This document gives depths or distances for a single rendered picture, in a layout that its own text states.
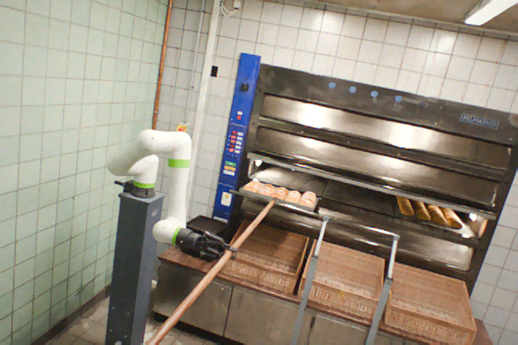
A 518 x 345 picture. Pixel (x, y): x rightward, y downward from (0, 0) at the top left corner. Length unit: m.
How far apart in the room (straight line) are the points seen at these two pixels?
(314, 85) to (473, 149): 1.21
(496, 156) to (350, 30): 1.35
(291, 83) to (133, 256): 1.68
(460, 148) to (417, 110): 0.40
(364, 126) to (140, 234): 1.74
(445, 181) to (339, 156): 0.78
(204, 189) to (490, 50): 2.34
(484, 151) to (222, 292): 2.10
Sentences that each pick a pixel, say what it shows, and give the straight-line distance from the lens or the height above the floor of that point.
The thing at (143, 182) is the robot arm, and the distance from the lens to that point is 2.37.
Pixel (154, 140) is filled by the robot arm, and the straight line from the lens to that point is 1.93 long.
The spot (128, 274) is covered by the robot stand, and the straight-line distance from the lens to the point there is 2.59.
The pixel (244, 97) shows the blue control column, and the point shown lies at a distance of 3.13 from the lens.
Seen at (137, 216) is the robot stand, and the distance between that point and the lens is 2.41.
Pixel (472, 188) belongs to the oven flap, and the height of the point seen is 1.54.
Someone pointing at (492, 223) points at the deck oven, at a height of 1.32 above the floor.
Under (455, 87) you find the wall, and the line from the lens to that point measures 3.08.
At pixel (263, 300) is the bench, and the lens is 2.93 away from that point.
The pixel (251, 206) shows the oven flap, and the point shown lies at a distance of 3.26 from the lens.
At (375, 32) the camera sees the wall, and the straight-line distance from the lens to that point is 3.05.
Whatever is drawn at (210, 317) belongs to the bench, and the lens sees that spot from 3.14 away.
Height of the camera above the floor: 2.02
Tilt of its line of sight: 14 degrees down
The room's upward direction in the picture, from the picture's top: 11 degrees clockwise
